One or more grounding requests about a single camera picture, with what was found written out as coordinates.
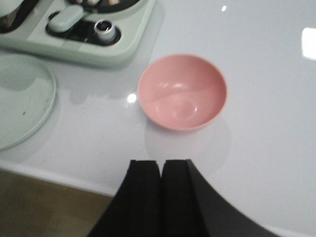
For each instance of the black round frying pan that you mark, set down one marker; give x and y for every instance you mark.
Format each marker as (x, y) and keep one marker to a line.
(104, 6)

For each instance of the pink plastic bowl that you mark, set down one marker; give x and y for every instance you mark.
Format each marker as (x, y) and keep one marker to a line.
(182, 92)

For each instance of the mint green round plate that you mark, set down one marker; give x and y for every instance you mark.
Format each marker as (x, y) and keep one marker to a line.
(27, 94)

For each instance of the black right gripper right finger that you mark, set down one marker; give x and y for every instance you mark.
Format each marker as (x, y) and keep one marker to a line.
(192, 207)

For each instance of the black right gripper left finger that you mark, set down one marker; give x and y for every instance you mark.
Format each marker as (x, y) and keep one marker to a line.
(135, 209)

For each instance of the mint green breakfast maker lid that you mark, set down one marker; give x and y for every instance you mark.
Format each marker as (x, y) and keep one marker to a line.
(8, 6)

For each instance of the right silver control knob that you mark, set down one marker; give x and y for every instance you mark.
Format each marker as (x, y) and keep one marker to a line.
(105, 30)

